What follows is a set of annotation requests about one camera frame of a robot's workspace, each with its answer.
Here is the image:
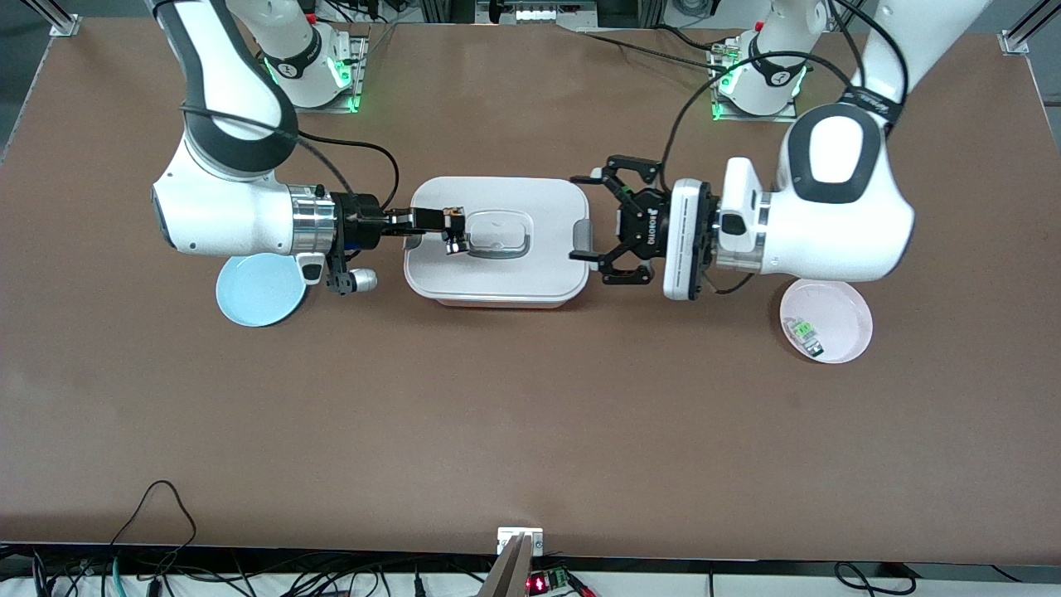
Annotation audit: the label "small white bracket plate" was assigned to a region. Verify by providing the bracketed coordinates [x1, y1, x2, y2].
[497, 527, 544, 555]

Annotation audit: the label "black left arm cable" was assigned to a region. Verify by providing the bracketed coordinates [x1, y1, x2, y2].
[660, 0, 867, 193]

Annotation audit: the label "light blue round plate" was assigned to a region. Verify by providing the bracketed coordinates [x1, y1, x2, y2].
[216, 254, 308, 328]

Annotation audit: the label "black coiled floor cable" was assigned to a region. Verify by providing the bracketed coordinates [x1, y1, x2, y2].
[833, 562, 917, 596]

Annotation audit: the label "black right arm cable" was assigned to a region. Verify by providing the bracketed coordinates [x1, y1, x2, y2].
[179, 104, 401, 215]

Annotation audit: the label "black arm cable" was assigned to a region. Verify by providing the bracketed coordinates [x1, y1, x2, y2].
[660, 0, 867, 193]
[179, 104, 401, 215]

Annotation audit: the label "white power strip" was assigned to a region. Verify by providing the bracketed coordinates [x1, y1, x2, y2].
[514, 3, 599, 22]

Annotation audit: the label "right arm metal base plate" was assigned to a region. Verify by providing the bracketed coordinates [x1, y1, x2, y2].
[274, 33, 371, 114]

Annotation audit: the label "thin black looped cable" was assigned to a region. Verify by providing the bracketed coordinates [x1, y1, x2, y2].
[108, 479, 200, 552]

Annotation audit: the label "orange and black push-button switch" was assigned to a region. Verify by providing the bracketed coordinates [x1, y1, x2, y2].
[441, 206, 472, 255]

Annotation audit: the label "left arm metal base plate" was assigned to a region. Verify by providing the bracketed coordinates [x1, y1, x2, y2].
[709, 41, 802, 124]

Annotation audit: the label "pink round plate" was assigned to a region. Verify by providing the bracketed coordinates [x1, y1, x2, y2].
[779, 278, 874, 365]

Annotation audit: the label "grey metal bar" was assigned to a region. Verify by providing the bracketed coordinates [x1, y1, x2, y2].
[479, 533, 535, 597]

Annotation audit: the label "green push-button switch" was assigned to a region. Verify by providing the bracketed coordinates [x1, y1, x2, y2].
[787, 318, 826, 360]

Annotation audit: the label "white lunch box grey clips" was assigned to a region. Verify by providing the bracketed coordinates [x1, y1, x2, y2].
[403, 176, 594, 309]

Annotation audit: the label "black left arm strap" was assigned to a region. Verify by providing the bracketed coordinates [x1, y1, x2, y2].
[837, 85, 906, 119]

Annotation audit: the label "circuit board with red display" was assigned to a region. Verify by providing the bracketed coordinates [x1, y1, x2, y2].
[526, 566, 574, 595]

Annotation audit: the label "long black table cable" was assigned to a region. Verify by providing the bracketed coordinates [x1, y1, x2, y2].
[557, 23, 739, 67]

